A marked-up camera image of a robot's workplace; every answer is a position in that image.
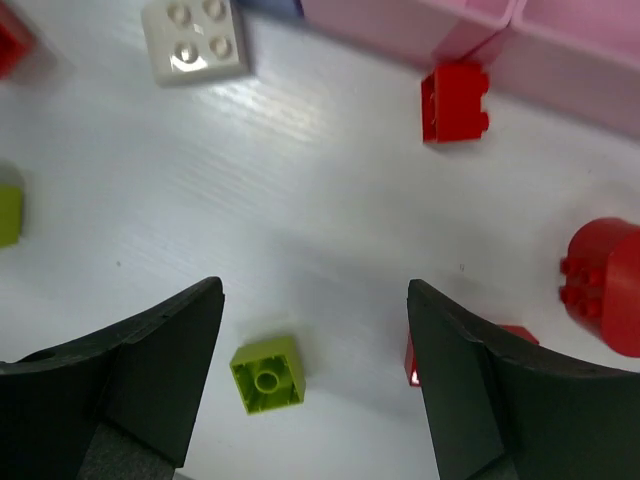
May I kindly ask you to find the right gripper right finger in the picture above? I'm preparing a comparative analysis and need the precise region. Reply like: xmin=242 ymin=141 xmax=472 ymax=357
xmin=407 ymin=279 xmax=639 ymax=479

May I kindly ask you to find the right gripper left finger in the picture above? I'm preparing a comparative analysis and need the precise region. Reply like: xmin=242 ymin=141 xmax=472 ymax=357
xmin=1 ymin=277 xmax=224 ymax=479

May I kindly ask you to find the green lego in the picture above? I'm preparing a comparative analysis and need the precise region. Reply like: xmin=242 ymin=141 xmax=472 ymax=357
xmin=230 ymin=336 xmax=306 ymax=415
xmin=0 ymin=184 xmax=23 ymax=248

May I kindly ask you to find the round red lego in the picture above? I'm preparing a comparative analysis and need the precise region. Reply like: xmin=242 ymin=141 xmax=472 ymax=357
xmin=559 ymin=217 xmax=639 ymax=358

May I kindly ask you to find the small red lego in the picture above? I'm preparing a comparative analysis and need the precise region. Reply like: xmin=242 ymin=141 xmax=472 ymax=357
xmin=421 ymin=62 xmax=490 ymax=144

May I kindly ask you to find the wide pink bin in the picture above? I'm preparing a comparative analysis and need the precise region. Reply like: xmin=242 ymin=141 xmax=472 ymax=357
xmin=474 ymin=1 xmax=639 ymax=137

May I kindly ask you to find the white square lego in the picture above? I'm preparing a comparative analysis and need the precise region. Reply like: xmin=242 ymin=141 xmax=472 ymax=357
xmin=141 ymin=0 xmax=250 ymax=87

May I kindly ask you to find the narrow pink bin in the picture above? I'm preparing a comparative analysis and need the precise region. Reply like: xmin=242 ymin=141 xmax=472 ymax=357
xmin=302 ymin=0 xmax=516 ymax=67

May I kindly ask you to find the dark blue bin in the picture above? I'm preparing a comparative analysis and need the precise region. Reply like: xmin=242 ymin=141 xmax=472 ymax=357
xmin=238 ymin=0 xmax=304 ymax=18

